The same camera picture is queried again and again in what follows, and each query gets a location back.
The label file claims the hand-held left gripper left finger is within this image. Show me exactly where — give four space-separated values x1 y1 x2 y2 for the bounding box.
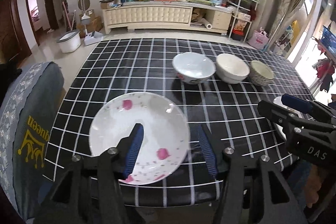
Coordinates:
34 123 145 224

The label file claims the red clothing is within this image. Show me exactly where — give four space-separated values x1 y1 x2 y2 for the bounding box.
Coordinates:
314 58 336 92

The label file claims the large white bowl floral print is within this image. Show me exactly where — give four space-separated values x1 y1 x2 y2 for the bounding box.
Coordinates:
172 52 216 84

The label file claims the person's leg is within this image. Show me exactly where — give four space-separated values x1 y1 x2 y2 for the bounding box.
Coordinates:
286 161 315 214

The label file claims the brown wooden door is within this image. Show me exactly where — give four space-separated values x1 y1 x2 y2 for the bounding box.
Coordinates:
0 0 33 62

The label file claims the white plate brown floral print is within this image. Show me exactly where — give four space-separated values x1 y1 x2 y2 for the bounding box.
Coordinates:
272 95 289 140

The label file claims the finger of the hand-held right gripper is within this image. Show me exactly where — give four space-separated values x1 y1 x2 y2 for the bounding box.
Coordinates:
257 100 336 136
281 94 336 125

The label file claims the pink bag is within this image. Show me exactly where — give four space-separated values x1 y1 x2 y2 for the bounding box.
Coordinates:
248 27 270 50

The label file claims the blue plastic crate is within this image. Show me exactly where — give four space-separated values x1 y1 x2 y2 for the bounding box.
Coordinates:
321 26 336 55

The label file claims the small patterned bowl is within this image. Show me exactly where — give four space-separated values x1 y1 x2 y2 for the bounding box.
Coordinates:
249 60 275 86

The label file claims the grey covered chair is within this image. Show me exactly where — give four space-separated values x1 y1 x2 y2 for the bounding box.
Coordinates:
0 61 65 216

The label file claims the person's right hand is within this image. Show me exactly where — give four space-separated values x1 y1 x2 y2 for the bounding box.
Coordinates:
306 164 327 210

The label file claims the cream tv cabinet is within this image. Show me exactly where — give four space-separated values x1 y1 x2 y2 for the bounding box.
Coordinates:
101 1 234 36

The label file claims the black white checked tablecloth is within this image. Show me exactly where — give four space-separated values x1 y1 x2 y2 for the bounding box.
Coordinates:
42 38 315 207

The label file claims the plain white bowl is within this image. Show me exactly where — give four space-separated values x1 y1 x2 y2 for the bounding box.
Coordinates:
216 53 250 84

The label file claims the white plastic bucket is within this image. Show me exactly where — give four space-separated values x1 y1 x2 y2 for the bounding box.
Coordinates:
56 29 81 54

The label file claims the white plate pink flower print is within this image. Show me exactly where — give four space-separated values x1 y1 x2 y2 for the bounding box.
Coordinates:
89 92 191 185

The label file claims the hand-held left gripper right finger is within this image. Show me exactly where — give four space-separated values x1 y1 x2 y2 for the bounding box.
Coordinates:
196 124 308 224

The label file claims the white metal shelf rack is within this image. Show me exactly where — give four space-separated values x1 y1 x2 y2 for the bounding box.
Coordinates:
226 0 261 42

